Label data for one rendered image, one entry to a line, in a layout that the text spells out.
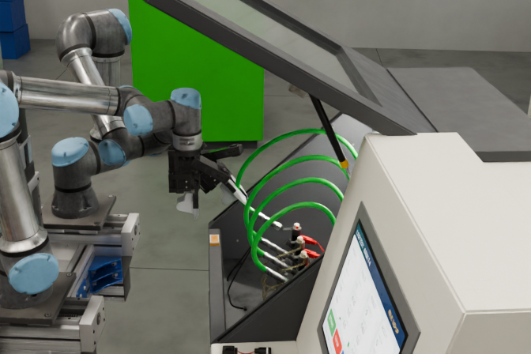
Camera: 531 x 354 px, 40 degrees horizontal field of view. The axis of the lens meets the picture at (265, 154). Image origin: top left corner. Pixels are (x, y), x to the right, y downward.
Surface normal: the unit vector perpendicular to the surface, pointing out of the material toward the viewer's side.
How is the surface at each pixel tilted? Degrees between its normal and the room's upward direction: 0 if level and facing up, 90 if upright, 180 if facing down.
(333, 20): 90
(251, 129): 90
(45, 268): 98
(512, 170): 0
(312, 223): 90
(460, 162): 0
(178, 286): 0
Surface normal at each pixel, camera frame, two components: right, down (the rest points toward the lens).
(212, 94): 0.10, 0.39
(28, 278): 0.51, 0.46
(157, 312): 0.02, -0.92
